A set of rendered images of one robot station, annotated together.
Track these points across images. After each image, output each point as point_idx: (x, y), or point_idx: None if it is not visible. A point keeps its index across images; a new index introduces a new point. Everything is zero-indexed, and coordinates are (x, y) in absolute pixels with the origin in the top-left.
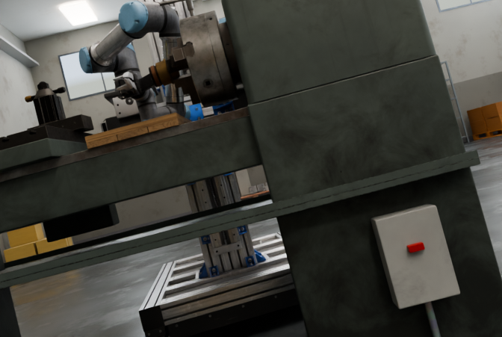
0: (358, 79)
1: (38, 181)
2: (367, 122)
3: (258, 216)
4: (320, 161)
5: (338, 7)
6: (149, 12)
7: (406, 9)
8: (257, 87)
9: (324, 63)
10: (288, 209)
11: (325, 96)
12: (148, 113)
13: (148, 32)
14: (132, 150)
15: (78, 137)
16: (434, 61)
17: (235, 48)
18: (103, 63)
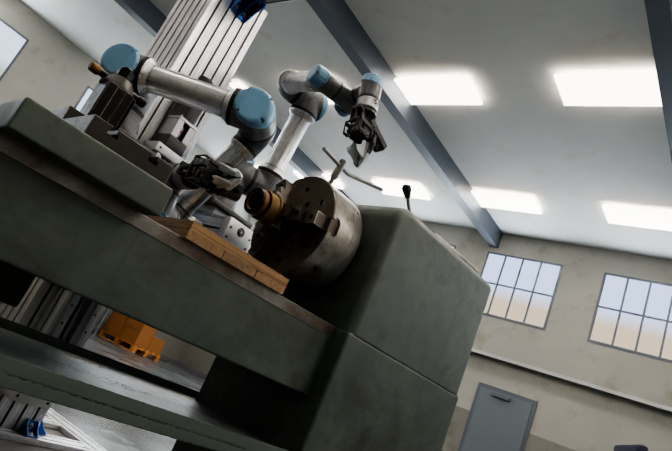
0: (417, 377)
1: (89, 219)
2: (400, 421)
3: None
4: (356, 434)
5: (442, 305)
6: (273, 122)
7: (466, 344)
8: (365, 322)
9: (410, 343)
10: None
11: (394, 374)
12: (168, 205)
13: (244, 131)
14: (220, 281)
15: None
16: (454, 401)
17: (374, 270)
18: (140, 88)
